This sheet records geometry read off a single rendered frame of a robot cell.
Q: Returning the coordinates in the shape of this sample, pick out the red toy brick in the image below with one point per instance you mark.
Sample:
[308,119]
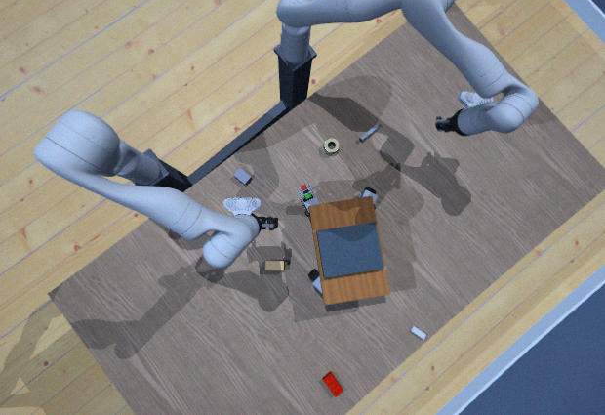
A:
[332,384]

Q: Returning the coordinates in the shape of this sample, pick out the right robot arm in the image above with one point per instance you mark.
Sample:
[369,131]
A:
[80,145]

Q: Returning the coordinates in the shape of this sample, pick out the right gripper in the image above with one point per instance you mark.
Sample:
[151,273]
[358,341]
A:
[271,224]

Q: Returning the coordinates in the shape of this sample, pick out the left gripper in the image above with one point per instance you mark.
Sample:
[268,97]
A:
[451,124]

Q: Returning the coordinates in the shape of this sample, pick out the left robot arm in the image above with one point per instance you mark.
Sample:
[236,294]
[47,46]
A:
[479,66]

